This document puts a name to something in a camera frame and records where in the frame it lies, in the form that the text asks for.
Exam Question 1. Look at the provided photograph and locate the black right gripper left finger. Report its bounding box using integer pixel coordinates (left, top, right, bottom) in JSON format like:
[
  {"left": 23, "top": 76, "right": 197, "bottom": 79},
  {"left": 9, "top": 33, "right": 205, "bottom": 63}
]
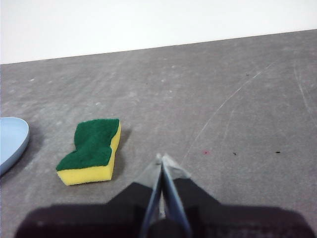
[{"left": 14, "top": 153, "right": 163, "bottom": 238}]

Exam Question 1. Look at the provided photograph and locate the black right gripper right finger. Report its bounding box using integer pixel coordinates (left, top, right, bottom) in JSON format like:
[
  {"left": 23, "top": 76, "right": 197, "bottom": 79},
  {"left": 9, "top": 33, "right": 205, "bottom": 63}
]
[{"left": 162, "top": 153, "right": 316, "bottom": 238}]

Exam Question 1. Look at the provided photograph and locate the yellow green scouring sponge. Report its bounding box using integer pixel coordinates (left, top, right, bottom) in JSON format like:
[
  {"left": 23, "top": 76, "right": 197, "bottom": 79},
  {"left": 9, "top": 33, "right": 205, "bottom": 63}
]
[{"left": 55, "top": 119, "right": 122, "bottom": 186}]

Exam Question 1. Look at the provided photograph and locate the light blue round plate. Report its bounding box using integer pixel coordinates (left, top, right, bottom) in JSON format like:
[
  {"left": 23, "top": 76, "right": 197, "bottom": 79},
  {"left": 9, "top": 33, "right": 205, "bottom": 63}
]
[{"left": 0, "top": 117, "right": 31, "bottom": 177}]

